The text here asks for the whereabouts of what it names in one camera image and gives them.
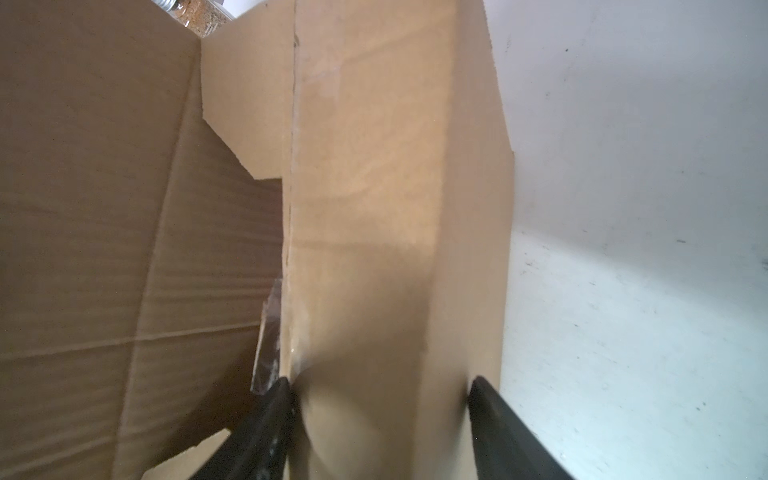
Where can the brown cardboard express box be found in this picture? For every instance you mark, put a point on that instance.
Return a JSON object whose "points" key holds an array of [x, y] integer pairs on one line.
{"points": [[155, 185]]}

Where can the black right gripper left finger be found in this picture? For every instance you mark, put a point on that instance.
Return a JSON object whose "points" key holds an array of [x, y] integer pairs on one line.
{"points": [[258, 447]]}

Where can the brown spice jar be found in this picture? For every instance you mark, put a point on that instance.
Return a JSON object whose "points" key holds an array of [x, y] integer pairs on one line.
{"points": [[202, 17]]}

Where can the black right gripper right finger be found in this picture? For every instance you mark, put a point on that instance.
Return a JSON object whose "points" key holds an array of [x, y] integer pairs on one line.
{"points": [[503, 446]]}

